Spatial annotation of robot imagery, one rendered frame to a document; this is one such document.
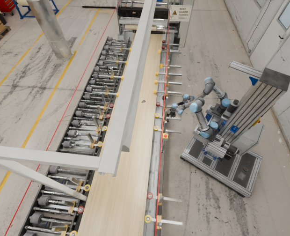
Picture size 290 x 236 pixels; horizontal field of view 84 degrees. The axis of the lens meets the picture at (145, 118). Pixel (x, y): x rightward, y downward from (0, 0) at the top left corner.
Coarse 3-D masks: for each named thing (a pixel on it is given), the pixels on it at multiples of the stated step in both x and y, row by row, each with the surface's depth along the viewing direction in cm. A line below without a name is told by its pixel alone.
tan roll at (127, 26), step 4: (128, 24) 403; (132, 24) 403; (136, 24) 402; (128, 28) 406; (132, 28) 405; (136, 28) 404; (152, 28) 399; (156, 28) 402; (160, 28) 401; (164, 28) 401
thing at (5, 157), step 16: (144, 16) 141; (144, 32) 126; (128, 64) 105; (128, 80) 96; (128, 96) 89; (128, 112) 86; (112, 128) 78; (112, 144) 73; (0, 160) 85; (16, 160) 72; (32, 160) 69; (48, 160) 69; (64, 160) 69; (80, 160) 69; (96, 160) 69; (112, 160) 69; (32, 176) 109; (112, 176) 70; (64, 192) 157
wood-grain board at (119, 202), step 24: (144, 72) 333; (144, 96) 296; (144, 120) 266; (144, 144) 242; (120, 168) 222; (144, 168) 222; (96, 192) 205; (120, 192) 205; (144, 192) 205; (96, 216) 191; (120, 216) 190; (144, 216) 190
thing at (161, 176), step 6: (162, 114) 297; (162, 156) 252; (162, 162) 247; (162, 168) 242; (162, 174) 237; (162, 180) 232; (162, 186) 228; (162, 192) 223; (156, 204) 215; (156, 210) 211; (156, 234) 197
